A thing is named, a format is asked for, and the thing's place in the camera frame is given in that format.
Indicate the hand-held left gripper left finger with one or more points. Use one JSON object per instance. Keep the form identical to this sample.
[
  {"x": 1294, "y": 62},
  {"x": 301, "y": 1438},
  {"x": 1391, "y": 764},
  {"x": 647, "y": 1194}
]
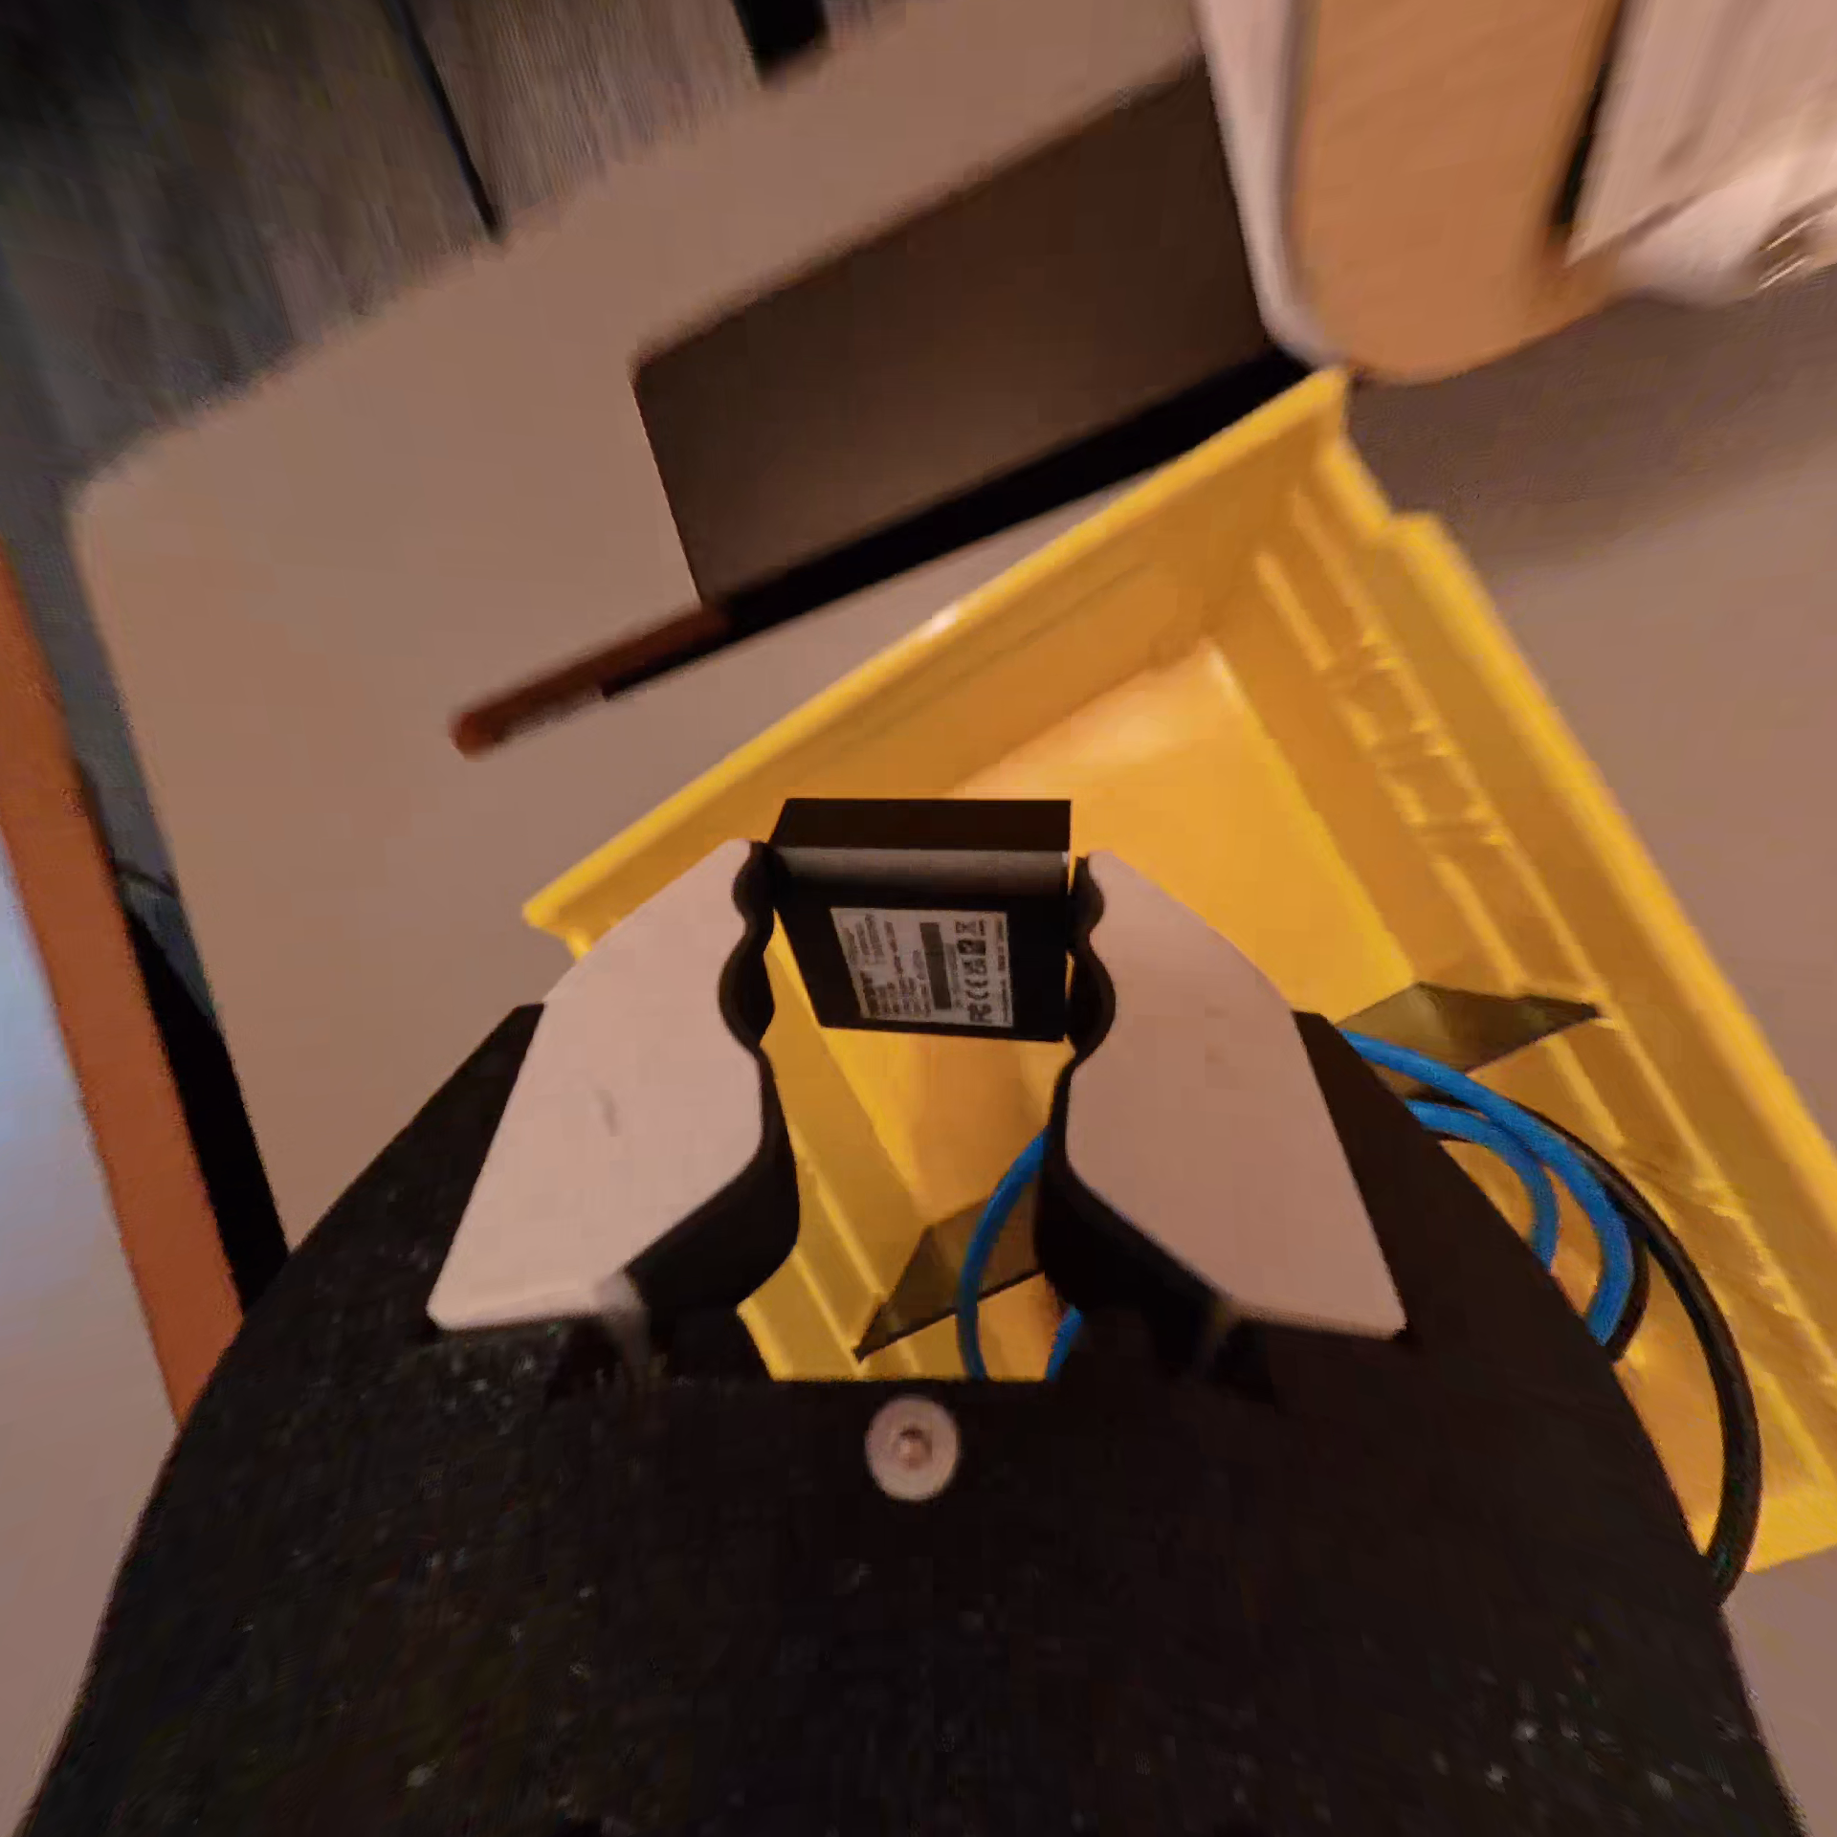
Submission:
[{"x": 617, "y": 1092}]

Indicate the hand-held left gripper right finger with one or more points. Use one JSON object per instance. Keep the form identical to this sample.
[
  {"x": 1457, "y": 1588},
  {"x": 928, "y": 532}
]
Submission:
[{"x": 1221, "y": 1120}]

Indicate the black network switch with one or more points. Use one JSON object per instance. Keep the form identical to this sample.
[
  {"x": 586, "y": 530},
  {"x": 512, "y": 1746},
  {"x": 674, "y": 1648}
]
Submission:
[{"x": 917, "y": 969}]

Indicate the yellow plastic bin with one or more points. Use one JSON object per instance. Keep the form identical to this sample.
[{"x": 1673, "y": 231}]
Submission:
[{"x": 1150, "y": 746}]

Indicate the grey desk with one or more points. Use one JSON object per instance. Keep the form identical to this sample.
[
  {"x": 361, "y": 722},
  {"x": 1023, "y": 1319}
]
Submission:
[{"x": 359, "y": 646}]

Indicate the orange wooden plank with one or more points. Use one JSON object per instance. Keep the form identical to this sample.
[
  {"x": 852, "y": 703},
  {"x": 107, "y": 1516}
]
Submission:
[{"x": 100, "y": 932}]

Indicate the wooden document stand board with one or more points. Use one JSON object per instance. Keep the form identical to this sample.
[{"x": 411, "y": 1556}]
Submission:
[{"x": 1436, "y": 173}]

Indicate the printed instruction sheet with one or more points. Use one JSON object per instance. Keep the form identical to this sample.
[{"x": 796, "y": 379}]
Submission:
[{"x": 1708, "y": 129}]

